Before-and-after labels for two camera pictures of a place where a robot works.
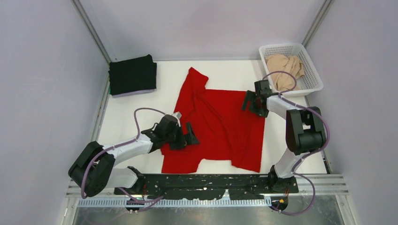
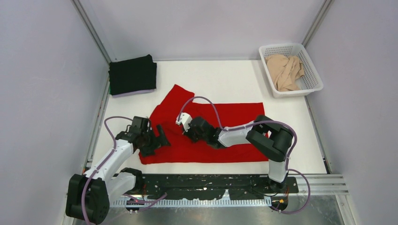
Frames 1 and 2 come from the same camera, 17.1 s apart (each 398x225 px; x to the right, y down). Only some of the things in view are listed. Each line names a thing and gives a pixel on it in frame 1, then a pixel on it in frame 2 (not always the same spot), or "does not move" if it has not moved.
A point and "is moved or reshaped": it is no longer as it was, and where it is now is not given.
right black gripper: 251,96 to 188,133
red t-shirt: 225,131 is moved or reshaped
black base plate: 206,186 does not move
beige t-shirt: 284,81 does not move
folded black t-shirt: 133,75 does not move
